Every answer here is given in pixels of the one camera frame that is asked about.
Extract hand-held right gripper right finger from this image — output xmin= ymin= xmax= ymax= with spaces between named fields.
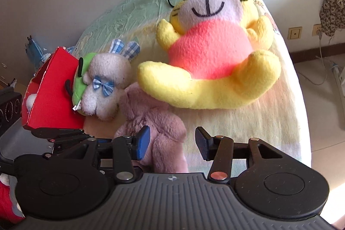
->
xmin=194 ymin=126 xmax=290 ymax=184

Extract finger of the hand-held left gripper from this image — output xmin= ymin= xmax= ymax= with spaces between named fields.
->
xmin=31 ymin=127 xmax=93 ymax=142

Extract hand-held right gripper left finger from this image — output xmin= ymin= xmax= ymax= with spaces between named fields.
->
xmin=44 ymin=125 xmax=151 ymax=184

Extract pink fluffy plush toy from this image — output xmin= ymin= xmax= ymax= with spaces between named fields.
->
xmin=113 ymin=83 xmax=189 ymax=174

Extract red cardboard box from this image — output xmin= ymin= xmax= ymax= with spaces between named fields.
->
xmin=21 ymin=47 xmax=93 ymax=130

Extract white bunny plush checkered ears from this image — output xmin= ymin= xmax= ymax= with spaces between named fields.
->
xmin=81 ymin=39 xmax=141 ymax=122

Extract yellow tiger plush toy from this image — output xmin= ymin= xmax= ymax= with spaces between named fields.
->
xmin=137 ymin=0 xmax=282 ymax=110

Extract white fluffy plush toy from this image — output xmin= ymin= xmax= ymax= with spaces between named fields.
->
xmin=23 ymin=94 xmax=37 ymax=112

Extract green plush toy black arms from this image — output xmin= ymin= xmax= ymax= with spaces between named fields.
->
xmin=65 ymin=52 xmax=93 ymax=112

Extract blue plastic bag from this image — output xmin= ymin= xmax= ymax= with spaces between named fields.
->
xmin=24 ymin=35 xmax=50 ymax=71

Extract red cloth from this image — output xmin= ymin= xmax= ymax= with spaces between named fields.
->
xmin=0 ymin=179 xmax=26 ymax=222

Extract grey metal stand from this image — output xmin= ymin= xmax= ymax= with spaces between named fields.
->
xmin=330 ymin=60 xmax=345 ymax=120

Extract dark patterned cloth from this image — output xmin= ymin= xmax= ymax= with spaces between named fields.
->
xmin=319 ymin=0 xmax=345 ymax=37

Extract white cable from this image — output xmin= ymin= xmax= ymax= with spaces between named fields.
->
xmin=296 ymin=31 xmax=337 ymax=86

